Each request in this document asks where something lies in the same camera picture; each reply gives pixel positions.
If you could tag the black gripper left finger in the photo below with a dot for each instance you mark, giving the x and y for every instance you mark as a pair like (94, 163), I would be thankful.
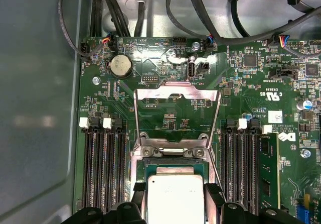
(125, 214)

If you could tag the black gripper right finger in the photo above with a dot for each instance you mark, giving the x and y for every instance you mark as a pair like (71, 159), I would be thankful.
(225, 214)

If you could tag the silver CPU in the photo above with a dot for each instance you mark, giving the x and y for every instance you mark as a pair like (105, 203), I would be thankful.
(175, 199)

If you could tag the metal socket cover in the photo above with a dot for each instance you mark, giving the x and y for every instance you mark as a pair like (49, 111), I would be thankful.
(200, 92)

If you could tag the metal locking lever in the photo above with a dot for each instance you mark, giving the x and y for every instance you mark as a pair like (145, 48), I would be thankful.
(215, 172)

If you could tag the black RAM slot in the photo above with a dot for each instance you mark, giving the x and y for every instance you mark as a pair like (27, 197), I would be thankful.
(121, 163)
(96, 163)
(240, 163)
(227, 163)
(108, 163)
(86, 163)
(253, 163)

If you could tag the CPU socket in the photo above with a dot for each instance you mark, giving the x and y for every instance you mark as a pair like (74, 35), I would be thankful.
(148, 151)

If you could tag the green RAM stick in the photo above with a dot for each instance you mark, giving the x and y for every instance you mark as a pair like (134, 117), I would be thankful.
(269, 163)

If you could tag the silver motherboard screw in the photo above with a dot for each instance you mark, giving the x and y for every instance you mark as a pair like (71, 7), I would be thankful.
(96, 80)
(305, 153)
(194, 45)

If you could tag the green motherboard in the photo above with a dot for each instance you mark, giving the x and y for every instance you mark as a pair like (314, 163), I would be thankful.
(250, 88)

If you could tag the silver internal USB port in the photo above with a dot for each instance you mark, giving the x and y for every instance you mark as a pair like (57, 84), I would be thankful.
(191, 70)

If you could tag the silver coin cell battery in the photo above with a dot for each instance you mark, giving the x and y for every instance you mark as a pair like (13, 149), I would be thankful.
(121, 65)

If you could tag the black open PC case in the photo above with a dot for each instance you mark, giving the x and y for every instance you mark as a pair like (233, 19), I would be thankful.
(37, 83)

